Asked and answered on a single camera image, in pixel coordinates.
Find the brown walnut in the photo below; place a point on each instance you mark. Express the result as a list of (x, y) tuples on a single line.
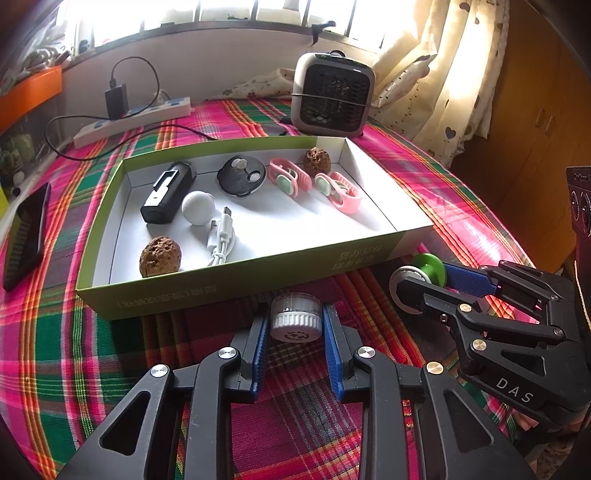
[(160, 257), (317, 159)]

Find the green white handheld massager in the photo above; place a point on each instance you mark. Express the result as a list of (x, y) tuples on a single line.
[(429, 270)]

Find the black white round gadget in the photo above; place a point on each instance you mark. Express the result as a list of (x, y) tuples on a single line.
[(240, 180)]

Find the pile of papers and packets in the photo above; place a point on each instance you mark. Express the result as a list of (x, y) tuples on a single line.
[(41, 57)]

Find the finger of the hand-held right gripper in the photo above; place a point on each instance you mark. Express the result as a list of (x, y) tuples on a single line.
[(415, 294), (466, 279)]

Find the floral cream cloth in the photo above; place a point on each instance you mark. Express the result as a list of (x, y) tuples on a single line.
[(258, 85)]

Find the plaid blanket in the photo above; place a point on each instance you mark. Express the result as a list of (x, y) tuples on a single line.
[(69, 346)]

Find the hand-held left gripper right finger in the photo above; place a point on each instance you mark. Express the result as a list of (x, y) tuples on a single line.
[(334, 355)]

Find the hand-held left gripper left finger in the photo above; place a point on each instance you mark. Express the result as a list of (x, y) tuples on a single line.
[(258, 355)]

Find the green white cardboard box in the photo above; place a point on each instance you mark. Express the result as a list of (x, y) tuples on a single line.
[(207, 288)]

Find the black smartphone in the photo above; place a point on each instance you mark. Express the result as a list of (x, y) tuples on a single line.
[(27, 235)]

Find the cream heart-print curtain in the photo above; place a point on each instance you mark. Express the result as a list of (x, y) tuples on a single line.
[(443, 69)]

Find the orange shelf tray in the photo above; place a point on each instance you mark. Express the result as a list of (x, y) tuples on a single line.
[(32, 94)]

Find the white power strip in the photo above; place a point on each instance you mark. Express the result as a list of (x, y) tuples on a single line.
[(138, 117)]

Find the white egg-shaped gadget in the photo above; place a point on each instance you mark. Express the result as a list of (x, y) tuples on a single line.
[(197, 207)]

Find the wooden wardrobe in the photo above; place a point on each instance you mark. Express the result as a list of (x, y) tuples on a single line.
[(531, 115)]

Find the window with metal bars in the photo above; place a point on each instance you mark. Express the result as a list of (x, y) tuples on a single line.
[(207, 14)]

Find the grey space heater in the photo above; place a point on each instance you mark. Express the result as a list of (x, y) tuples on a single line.
[(332, 92)]

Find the black bike light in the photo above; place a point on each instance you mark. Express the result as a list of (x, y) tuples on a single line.
[(166, 194)]

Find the person's right forearm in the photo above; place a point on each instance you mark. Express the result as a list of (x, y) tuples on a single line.
[(561, 461)]

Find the pink clip with green pads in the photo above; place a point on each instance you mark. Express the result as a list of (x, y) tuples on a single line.
[(282, 184), (349, 203)]

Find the white ribbed round jar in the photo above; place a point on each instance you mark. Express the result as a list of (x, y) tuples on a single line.
[(295, 323)]

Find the black charger adapter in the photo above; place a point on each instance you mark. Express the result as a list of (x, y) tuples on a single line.
[(115, 101)]

